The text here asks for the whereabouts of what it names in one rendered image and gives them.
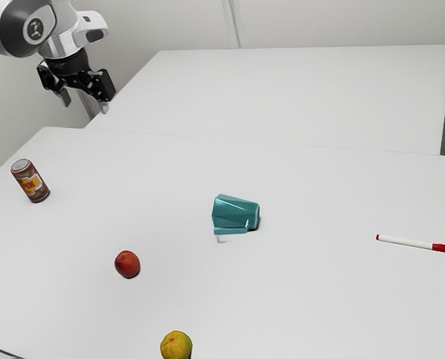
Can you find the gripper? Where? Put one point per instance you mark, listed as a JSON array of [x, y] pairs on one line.
[[68, 67]]

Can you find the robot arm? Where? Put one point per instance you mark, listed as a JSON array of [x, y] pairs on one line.
[[16, 26]]

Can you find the teal faceted mug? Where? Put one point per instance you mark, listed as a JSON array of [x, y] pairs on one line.
[[234, 218]]

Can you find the red and yellow can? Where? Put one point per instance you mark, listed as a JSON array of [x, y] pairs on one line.
[[30, 180]]

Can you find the red apple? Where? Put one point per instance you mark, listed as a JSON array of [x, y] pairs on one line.
[[127, 264]]

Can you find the yellow green orange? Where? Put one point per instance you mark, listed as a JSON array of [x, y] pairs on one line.
[[175, 345]]

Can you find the white marker with red cap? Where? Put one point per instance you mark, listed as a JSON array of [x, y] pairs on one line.
[[411, 243]]

